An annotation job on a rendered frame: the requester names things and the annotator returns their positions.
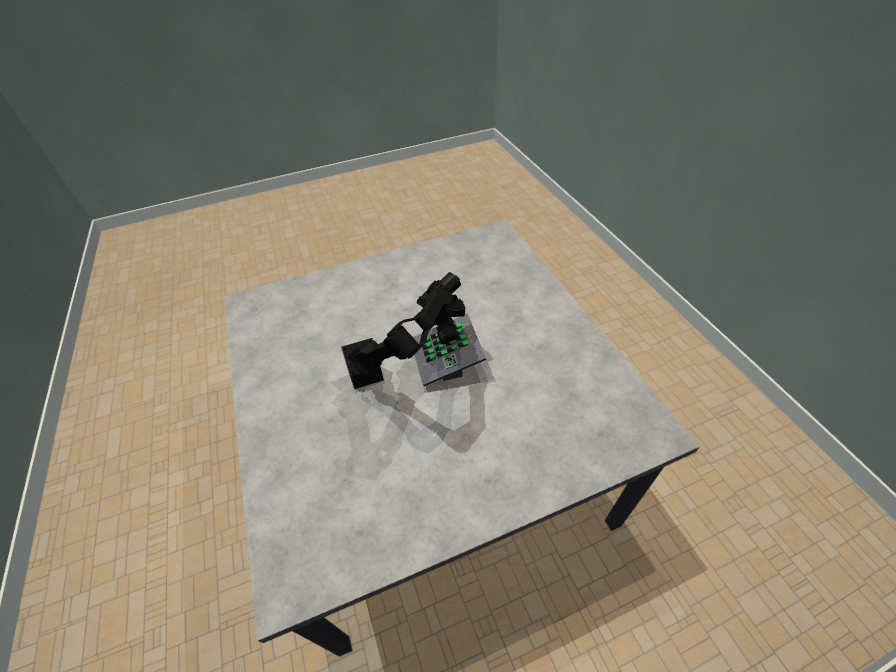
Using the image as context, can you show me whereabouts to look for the grey switch panel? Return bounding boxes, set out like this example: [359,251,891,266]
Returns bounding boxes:
[415,314,486,386]

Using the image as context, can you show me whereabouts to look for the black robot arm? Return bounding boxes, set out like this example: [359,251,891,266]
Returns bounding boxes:
[348,272,465,376]

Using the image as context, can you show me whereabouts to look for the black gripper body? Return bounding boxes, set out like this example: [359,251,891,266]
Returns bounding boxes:
[435,309,459,345]

